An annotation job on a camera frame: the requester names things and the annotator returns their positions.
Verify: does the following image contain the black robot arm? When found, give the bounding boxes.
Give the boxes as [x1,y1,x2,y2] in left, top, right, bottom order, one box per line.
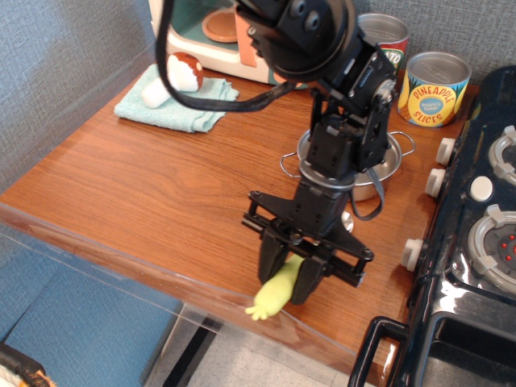
[235,1,396,305]

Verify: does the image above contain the black toy stove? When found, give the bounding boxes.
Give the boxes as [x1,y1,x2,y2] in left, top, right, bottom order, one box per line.
[349,66,515,386]

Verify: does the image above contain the pineapple slices can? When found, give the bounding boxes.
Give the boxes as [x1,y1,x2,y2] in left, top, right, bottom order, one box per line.
[397,52,472,128]

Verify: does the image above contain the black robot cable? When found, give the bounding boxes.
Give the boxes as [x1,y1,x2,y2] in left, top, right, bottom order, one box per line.
[155,0,302,113]

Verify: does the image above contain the spoon with green handle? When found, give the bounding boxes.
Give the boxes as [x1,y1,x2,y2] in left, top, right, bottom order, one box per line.
[245,254,305,321]

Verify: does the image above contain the orange toy plate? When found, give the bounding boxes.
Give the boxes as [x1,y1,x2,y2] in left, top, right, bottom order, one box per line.
[202,8,237,44]

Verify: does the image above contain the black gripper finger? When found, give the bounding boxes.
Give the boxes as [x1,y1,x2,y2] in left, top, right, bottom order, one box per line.
[291,256,332,305]
[258,231,289,284]

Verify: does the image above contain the toy mushroom brown cap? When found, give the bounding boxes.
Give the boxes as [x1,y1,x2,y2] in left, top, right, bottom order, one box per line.
[141,52,204,109]

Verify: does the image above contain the orange object in tray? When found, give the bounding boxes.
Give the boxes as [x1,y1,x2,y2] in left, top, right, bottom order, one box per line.
[1,343,56,387]

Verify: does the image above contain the toy microwave teal and cream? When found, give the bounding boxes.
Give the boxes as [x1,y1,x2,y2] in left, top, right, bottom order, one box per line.
[167,1,285,85]

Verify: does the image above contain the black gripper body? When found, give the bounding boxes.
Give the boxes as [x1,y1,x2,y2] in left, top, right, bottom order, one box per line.
[243,173,374,286]

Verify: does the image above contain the tomato sauce can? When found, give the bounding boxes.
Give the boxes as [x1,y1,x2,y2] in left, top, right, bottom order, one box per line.
[358,13,410,76]

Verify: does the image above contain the light blue folded cloth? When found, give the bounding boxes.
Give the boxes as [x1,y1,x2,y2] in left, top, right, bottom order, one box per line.
[114,64,239,133]

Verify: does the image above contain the small steel pot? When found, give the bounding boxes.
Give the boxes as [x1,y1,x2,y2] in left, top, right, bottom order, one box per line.
[280,130,416,202]

